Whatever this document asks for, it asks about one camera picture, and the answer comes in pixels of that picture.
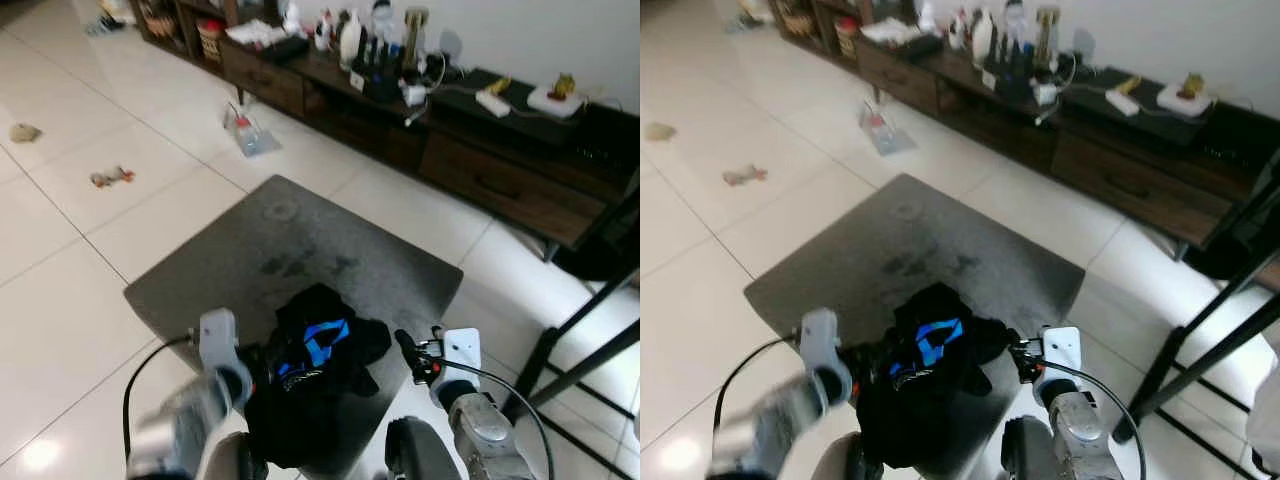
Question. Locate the small plush toy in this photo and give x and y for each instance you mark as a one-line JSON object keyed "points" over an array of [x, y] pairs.
{"points": [[110, 178], [745, 175]]}

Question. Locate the dark wooden sideboard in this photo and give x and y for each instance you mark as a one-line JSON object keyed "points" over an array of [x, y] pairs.
{"points": [[500, 185], [1130, 180]]}

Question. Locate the black flat box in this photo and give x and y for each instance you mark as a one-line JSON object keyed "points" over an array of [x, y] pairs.
{"points": [[920, 48], [288, 50]]}

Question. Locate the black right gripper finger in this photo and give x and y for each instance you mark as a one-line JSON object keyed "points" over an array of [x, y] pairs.
{"points": [[408, 350]]}

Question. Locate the grey robot right leg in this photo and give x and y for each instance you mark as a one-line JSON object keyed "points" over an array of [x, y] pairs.
{"points": [[1030, 455], [420, 455]]}

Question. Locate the black clothes rack frame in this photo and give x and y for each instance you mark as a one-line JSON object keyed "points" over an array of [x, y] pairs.
{"points": [[545, 355], [1158, 375]]}

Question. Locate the white charger adapter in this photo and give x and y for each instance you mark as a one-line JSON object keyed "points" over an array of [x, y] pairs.
{"points": [[1043, 95], [414, 96]]}

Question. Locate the black garment with blue print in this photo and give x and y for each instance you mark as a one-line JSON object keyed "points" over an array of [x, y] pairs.
{"points": [[300, 400], [900, 410]]}

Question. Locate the grey robot leg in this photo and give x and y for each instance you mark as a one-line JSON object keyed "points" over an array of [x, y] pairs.
{"points": [[420, 455], [850, 462], [235, 462], [1030, 455]]}

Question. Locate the woven basket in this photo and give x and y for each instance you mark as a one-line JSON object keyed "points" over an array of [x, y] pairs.
{"points": [[160, 22], [795, 18]]}

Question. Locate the clear plastic bottle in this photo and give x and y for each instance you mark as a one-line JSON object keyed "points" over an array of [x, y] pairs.
{"points": [[382, 20], [1016, 20]]}

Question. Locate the gold figurine on white base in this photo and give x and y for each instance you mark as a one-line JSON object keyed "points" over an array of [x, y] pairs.
{"points": [[1180, 100], [550, 100]]}

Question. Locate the grey robot left leg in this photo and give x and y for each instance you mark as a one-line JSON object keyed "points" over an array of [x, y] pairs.
{"points": [[850, 462], [235, 462]]}

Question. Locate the grey fabric ottoman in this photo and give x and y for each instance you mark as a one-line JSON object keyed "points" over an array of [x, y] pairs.
{"points": [[920, 240], [300, 240]]}

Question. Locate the jar with red lid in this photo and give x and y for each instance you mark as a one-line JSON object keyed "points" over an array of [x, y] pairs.
{"points": [[848, 40], [210, 42]]}

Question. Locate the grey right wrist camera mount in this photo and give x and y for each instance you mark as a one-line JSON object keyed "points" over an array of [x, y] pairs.
{"points": [[1062, 350], [462, 352]]}

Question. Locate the white paper stack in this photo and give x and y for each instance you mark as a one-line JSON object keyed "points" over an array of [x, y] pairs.
{"points": [[255, 33], [890, 33]]}

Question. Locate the beige crumpled cloth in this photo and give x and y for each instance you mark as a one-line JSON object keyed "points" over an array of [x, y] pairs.
{"points": [[26, 133], [661, 131]]}

